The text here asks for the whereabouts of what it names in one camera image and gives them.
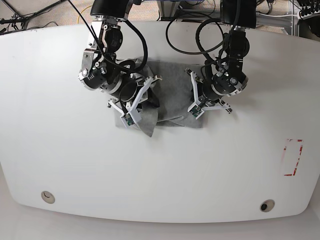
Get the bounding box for yellow cable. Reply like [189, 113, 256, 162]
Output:
[77, 6, 92, 25]

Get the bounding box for aluminium frame table base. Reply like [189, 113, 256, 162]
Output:
[156, 0, 299, 36]

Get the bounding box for right table cable grommet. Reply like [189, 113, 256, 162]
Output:
[260, 199, 275, 213]

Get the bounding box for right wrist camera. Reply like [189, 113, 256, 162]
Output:
[120, 112, 142, 128]

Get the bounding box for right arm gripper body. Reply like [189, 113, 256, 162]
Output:
[107, 75, 162, 118]

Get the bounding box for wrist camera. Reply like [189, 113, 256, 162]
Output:
[187, 103, 205, 120]
[120, 112, 142, 128]

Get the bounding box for grey T-shirt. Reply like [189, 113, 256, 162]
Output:
[129, 60, 204, 137]

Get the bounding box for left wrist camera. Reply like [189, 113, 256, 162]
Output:
[187, 103, 205, 120]

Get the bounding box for left table cable grommet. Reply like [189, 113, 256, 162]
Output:
[41, 191, 55, 204]

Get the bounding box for table cable grommet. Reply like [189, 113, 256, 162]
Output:
[260, 199, 275, 213]
[41, 191, 55, 204]

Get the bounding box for black tripod stand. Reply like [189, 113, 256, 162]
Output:
[0, 0, 66, 36]

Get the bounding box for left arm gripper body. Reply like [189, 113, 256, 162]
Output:
[185, 68, 233, 114]

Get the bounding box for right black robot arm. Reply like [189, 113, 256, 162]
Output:
[78, 0, 161, 127]

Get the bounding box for red tape rectangle marking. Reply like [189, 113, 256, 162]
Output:
[281, 139, 304, 177]

